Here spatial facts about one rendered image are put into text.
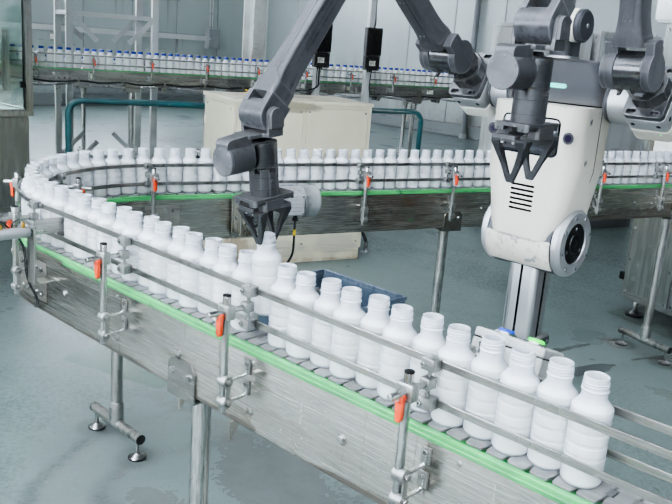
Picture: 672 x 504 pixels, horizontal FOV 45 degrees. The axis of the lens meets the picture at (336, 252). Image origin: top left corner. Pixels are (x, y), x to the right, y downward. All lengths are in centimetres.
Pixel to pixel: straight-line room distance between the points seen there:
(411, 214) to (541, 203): 174
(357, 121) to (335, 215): 266
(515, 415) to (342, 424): 35
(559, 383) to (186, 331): 86
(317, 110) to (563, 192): 407
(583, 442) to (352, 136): 489
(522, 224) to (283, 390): 69
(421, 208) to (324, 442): 218
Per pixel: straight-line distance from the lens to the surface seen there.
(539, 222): 186
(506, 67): 130
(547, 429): 125
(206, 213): 311
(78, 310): 217
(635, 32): 167
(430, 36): 186
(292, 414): 156
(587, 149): 185
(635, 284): 552
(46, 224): 224
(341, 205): 335
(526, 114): 136
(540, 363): 140
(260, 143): 152
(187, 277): 178
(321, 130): 582
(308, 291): 152
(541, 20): 135
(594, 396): 120
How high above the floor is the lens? 159
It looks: 15 degrees down
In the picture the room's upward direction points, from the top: 4 degrees clockwise
